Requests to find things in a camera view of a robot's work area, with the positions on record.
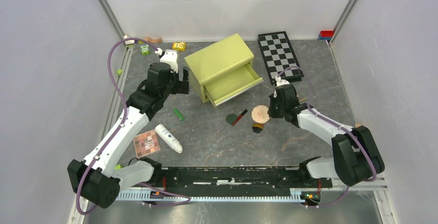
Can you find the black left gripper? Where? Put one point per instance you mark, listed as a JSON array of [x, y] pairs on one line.
[[181, 86]]

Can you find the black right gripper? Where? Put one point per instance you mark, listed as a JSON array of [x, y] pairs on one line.
[[274, 97]]

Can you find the round pink powder puff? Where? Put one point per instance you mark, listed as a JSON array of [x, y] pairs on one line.
[[260, 114]]

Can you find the black kabuki brush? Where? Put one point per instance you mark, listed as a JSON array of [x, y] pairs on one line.
[[257, 127]]

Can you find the red black lip pencil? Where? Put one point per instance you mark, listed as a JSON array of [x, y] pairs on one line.
[[239, 117]]

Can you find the green drawer cabinet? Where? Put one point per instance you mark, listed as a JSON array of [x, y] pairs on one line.
[[222, 70]]

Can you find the dark green round compact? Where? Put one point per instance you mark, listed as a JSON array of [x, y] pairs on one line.
[[231, 118]]

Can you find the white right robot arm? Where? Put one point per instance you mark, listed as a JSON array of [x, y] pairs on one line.
[[355, 158]]

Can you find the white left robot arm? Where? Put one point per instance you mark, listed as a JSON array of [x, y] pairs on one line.
[[95, 178]]

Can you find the green lipstick tube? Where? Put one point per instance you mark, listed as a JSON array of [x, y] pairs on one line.
[[178, 114]]

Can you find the yellow owl toy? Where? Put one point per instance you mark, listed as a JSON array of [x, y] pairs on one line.
[[179, 46]]

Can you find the white lotion tube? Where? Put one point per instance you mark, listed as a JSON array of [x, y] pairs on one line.
[[168, 138]]

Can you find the black white chessboard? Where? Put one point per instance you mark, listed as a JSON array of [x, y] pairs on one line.
[[278, 55]]

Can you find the wooden arch blocks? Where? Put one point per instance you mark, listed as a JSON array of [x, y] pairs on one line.
[[149, 39]]

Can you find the green owl toy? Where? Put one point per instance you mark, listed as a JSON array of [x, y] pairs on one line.
[[145, 49]]

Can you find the eyeshadow palette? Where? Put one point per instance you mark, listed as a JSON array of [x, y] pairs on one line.
[[146, 144]]

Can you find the red blue blocks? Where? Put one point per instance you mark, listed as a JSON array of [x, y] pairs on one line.
[[326, 35]]

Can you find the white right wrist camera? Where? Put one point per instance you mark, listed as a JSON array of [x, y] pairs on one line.
[[280, 82]]

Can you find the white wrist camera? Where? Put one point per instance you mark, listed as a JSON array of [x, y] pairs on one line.
[[280, 82], [169, 57]]

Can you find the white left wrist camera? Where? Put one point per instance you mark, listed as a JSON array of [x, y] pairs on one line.
[[169, 57]]

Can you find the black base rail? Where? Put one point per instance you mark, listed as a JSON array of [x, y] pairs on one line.
[[247, 181]]

